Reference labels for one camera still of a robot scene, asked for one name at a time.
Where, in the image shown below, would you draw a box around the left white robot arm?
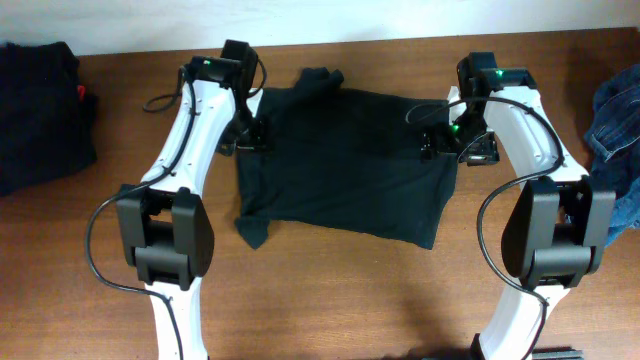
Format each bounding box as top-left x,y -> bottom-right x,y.
114,55 -> 267,359

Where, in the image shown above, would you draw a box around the blue denim jeans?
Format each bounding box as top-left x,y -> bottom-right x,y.
584,64 -> 639,246

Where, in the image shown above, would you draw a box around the black folded garment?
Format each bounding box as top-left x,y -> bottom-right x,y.
1,42 -> 98,196

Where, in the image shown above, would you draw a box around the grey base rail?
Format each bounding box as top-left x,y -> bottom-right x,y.
531,348 -> 584,360

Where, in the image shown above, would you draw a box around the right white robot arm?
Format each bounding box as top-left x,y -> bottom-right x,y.
422,56 -> 615,359

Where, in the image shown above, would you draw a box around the dark green t-shirt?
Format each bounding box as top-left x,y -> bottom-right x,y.
235,68 -> 457,249

